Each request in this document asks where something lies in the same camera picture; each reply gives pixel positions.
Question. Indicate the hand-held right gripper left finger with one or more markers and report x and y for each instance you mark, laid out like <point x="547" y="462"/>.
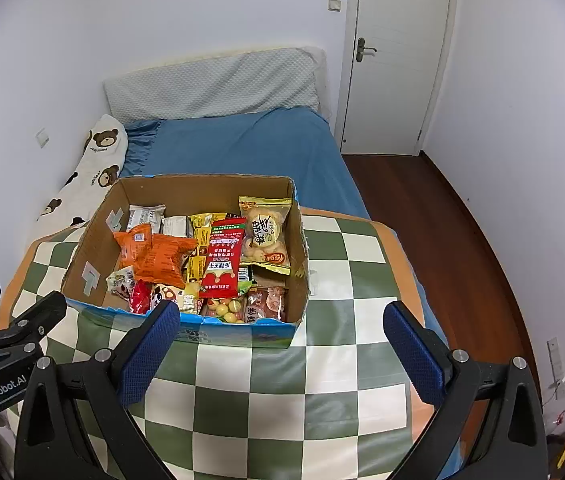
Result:
<point x="152" y="345"/>

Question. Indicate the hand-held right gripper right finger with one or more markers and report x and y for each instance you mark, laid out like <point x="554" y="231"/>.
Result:
<point x="412" y="347"/>

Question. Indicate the cardboard box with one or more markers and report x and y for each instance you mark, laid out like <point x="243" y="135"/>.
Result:
<point x="100" y="242"/>

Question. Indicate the silver snack packet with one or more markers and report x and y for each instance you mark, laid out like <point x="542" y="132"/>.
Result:
<point x="145" y="217"/>

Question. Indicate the yellow cookie bag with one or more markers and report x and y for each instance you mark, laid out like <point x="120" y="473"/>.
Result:
<point x="265" y="230"/>

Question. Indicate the small red snack packet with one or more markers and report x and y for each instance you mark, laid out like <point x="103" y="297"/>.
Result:
<point x="141" y="300"/>

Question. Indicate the bear face snack packet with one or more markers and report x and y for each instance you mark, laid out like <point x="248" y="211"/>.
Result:
<point x="166" y="295"/>

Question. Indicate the white black print packet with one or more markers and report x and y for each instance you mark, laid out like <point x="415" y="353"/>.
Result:
<point x="121" y="282"/>

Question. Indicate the green ball candy packet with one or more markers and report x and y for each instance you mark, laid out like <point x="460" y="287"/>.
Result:
<point x="225" y="310"/>

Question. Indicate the large orange snack packet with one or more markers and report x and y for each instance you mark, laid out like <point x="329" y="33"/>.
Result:
<point x="162" y="260"/>

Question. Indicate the long yellow snack packet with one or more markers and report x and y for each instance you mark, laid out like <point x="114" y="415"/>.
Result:
<point x="197" y="255"/>

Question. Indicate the small orange snack packet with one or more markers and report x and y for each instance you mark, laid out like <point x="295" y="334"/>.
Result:
<point x="133" y="242"/>

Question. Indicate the long red snack packet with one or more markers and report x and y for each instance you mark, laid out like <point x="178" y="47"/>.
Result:
<point x="222" y="260"/>

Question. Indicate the green striped snack packet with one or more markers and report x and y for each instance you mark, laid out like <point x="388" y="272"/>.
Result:
<point x="245" y="280"/>

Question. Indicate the green white checkered blanket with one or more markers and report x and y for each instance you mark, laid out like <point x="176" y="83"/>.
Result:
<point x="262" y="385"/>

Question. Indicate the pink brown snack packet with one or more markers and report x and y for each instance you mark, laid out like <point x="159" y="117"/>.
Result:
<point x="265" y="305"/>

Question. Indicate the short yellow snack packet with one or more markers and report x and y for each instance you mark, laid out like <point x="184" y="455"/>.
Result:
<point x="201" y="220"/>

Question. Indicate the bear print pillow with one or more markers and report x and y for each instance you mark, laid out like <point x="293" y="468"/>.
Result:
<point x="87" y="182"/>

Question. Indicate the black and yellow object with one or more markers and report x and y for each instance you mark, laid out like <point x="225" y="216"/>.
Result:
<point x="564" y="447"/>

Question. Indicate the blue bed sheet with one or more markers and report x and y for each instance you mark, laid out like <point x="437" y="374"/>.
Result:
<point x="242" y="150"/>

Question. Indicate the white door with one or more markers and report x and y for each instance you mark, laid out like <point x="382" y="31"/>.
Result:
<point x="397" y="85"/>

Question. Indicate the grey white pillow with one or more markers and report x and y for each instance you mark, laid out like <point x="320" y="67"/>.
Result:
<point x="212" y="85"/>

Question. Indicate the white wall outlet strip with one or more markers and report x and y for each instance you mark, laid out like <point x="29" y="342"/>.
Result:
<point x="556" y="360"/>

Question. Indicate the white wall socket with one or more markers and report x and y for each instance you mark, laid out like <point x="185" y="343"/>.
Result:
<point x="42" y="136"/>

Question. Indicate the white light switch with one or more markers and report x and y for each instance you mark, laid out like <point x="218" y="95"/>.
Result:
<point x="335" y="4"/>

